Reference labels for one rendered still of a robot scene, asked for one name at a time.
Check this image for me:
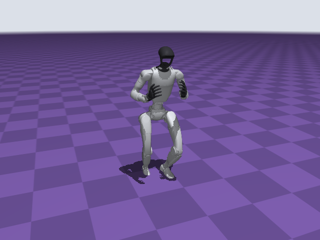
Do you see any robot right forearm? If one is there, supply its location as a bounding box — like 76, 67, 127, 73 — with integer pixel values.
130, 90, 149, 103

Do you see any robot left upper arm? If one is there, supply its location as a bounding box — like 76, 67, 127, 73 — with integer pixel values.
174, 69, 186, 93

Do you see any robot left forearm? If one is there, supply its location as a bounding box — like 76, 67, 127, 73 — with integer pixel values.
179, 91, 189, 100

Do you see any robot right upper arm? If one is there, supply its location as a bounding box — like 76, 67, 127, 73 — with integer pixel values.
131, 69, 153, 98

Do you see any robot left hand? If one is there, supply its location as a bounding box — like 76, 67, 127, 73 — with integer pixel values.
179, 80, 188, 98

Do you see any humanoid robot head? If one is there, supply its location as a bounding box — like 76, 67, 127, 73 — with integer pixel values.
155, 46, 175, 72

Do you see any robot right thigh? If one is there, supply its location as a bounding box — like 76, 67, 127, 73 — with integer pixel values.
138, 111, 153, 156

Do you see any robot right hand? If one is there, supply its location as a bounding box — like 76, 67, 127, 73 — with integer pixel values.
146, 84, 162, 101

